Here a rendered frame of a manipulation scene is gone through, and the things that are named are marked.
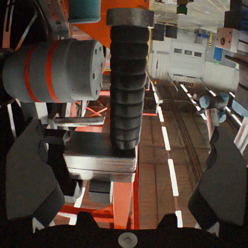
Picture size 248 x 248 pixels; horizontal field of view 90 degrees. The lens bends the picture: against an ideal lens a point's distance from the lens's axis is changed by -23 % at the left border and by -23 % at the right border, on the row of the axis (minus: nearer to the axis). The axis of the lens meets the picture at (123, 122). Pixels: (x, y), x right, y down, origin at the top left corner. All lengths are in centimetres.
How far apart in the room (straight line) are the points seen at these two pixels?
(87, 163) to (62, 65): 17
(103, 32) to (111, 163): 67
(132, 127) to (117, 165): 5
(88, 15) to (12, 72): 22
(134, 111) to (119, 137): 3
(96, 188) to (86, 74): 18
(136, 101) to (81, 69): 15
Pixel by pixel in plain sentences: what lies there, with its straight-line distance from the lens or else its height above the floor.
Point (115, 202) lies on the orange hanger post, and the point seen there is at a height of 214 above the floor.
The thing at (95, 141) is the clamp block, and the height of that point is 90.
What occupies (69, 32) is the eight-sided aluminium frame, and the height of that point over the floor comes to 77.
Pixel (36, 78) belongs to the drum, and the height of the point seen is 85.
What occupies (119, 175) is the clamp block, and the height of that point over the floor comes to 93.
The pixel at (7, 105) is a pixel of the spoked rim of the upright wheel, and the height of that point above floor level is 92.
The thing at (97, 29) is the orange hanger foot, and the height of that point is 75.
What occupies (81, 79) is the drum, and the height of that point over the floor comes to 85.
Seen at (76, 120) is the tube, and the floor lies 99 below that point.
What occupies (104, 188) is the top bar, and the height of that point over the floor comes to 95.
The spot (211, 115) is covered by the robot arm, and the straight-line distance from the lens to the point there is 99.
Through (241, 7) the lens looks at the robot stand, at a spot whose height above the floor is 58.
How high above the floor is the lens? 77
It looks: 32 degrees up
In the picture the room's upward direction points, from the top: 178 degrees counter-clockwise
